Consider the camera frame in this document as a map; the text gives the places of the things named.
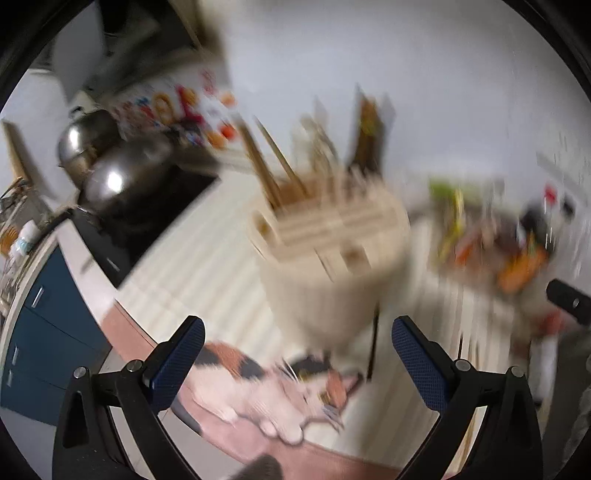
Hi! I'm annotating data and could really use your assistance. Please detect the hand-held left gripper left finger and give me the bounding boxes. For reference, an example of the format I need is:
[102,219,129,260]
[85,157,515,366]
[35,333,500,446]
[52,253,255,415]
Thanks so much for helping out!
[52,315,206,480]

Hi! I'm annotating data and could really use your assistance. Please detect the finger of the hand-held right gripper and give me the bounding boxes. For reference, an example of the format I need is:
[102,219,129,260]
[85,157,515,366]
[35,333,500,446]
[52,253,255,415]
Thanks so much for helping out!
[546,278,591,325]

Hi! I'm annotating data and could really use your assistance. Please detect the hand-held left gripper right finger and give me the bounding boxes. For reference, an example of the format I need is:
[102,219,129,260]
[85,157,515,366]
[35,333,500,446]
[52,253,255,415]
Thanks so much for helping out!
[392,315,544,480]

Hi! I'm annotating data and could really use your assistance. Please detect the single black chopstick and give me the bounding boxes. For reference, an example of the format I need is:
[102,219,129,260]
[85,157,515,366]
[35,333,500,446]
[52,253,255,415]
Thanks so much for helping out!
[366,304,380,382]

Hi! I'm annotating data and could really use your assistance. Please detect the beige round utensil holder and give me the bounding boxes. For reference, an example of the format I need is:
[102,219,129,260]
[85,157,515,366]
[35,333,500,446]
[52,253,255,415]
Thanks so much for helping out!
[247,174,413,357]

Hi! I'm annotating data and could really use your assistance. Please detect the set of chopsticks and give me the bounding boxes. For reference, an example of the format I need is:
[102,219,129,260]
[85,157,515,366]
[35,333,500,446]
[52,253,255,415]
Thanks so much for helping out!
[238,99,345,209]

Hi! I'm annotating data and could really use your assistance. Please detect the red tomato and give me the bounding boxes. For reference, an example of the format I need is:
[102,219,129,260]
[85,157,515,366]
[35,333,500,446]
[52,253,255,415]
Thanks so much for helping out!
[539,308,570,334]

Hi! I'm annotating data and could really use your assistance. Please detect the striped cat print tablecloth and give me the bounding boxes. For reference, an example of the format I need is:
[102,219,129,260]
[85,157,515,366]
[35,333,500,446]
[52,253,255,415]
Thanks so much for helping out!
[102,175,555,480]

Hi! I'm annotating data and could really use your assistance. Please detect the black induction cooktop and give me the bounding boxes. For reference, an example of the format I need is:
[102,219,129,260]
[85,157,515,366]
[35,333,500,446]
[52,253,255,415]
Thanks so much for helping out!
[69,161,223,288]

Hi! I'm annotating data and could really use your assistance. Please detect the blue kitchen cabinet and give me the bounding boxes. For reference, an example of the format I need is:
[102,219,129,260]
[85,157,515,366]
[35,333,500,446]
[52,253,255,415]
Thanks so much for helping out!
[0,242,115,426]

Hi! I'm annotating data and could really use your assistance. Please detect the steel wok with lid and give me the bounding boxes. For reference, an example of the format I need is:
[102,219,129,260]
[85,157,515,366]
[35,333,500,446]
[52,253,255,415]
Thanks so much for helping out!
[74,138,186,234]

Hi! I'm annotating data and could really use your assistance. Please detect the steel wok lid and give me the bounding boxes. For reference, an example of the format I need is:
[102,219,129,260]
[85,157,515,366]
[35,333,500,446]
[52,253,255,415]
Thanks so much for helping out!
[83,136,180,209]

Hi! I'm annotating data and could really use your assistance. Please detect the white cup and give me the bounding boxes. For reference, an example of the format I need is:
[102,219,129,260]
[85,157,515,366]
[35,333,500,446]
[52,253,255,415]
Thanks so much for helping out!
[14,220,41,257]

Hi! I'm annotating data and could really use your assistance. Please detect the dark bottle with gold cap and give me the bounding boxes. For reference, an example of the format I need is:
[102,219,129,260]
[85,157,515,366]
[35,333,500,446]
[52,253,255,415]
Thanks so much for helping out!
[346,91,394,172]

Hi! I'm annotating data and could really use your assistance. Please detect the stainless steel steamer pot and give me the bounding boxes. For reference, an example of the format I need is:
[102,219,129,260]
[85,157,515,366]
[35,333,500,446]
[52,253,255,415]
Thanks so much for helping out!
[56,108,122,182]

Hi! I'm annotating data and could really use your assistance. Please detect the wooden cutting board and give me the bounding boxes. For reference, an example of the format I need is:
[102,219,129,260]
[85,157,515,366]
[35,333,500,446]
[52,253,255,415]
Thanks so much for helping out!
[0,119,57,200]

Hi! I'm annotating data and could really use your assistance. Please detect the black range hood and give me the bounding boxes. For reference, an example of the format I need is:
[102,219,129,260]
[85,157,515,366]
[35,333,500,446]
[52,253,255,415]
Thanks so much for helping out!
[51,0,232,108]

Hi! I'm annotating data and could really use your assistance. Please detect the wire dish rack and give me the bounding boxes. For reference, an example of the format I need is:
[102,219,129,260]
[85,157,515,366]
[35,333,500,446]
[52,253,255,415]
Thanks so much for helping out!
[0,176,52,260]

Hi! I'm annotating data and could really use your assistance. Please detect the colourful wall stickers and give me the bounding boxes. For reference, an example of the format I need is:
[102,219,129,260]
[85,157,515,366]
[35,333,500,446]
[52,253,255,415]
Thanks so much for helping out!
[108,65,242,151]

